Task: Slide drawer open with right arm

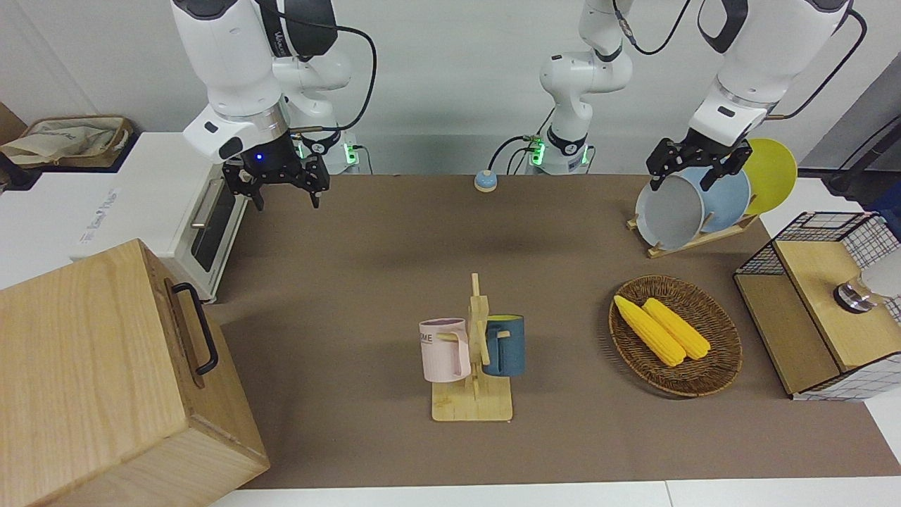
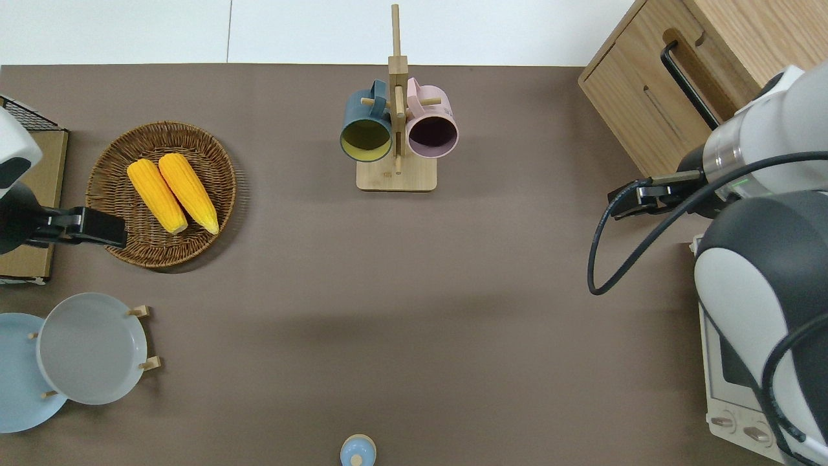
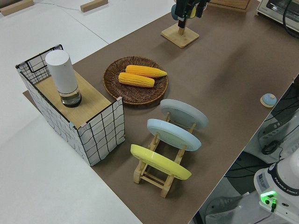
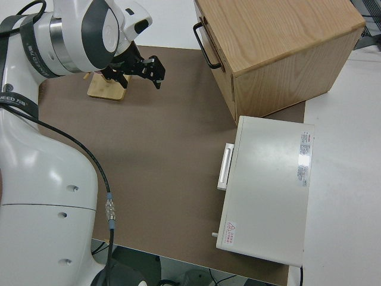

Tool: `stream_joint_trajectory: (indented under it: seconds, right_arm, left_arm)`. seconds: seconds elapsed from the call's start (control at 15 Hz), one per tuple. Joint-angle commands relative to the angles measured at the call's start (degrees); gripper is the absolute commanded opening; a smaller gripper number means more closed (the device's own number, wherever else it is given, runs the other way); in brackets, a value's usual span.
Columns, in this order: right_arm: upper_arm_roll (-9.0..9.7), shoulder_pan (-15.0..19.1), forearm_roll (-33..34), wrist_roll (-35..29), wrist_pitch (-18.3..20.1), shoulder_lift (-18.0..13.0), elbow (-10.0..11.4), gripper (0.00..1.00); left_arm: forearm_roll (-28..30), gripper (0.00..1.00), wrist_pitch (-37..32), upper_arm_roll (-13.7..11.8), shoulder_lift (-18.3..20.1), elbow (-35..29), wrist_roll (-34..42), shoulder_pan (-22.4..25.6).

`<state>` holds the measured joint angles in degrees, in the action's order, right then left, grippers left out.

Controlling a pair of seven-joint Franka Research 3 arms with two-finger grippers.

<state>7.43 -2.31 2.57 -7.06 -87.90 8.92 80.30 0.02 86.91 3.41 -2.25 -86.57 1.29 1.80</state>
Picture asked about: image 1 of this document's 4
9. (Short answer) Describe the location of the black wire wooden shelf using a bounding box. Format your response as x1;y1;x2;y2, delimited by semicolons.
733;211;901;403

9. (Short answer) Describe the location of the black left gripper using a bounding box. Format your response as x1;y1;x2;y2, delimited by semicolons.
646;133;754;194

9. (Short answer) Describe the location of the grey plate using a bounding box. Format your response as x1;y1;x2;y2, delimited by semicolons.
635;174;707;251

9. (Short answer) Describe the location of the white toaster oven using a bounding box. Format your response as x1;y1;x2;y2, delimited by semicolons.
70;131;249;305

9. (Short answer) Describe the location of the blue mug yellow inside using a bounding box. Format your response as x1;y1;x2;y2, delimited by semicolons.
482;314;527;378

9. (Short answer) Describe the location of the brown wicker basket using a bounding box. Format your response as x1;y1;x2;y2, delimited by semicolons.
608;274;744;398

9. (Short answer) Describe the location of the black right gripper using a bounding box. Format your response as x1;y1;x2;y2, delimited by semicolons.
222;132;331;213

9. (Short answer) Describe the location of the yellow plate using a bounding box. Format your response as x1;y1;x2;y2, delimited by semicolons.
741;137;799;216

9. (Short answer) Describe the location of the pink mug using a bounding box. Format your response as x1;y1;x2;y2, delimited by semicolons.
418;318;472;384

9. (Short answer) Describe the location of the wooden mug rack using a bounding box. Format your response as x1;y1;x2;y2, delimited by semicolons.
430;273;515;423

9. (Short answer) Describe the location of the wooden drawer with black handle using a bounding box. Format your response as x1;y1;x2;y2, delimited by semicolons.
163;277;220;390

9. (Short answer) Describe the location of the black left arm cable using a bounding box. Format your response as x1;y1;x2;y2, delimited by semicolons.
771;7;869;120

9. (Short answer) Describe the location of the black tripod stand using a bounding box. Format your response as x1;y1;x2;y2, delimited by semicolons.
822;116;901;201

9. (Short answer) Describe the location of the yellow corn cob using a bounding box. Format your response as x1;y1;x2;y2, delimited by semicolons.
641;297;712;361
613;294;688;368

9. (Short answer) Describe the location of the light wooden cabinet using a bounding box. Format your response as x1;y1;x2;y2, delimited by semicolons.
0;238;271;507

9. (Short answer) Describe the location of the white bulb with metal base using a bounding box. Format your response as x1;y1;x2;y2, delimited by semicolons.
833;266;901;315

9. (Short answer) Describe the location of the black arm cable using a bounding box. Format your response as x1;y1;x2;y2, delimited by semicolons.
292;21;379;134
771;7;869;120

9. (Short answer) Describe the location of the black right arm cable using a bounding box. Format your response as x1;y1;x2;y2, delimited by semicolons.
292;21;379;134

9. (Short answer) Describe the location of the wooden plate rack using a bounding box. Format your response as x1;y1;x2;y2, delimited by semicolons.
626;214;760;259

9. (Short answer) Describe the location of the brown table mat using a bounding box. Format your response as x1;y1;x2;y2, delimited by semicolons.
203;173;901;491

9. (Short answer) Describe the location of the light blue plate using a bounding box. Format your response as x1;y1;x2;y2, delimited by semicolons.
685;167;752;234

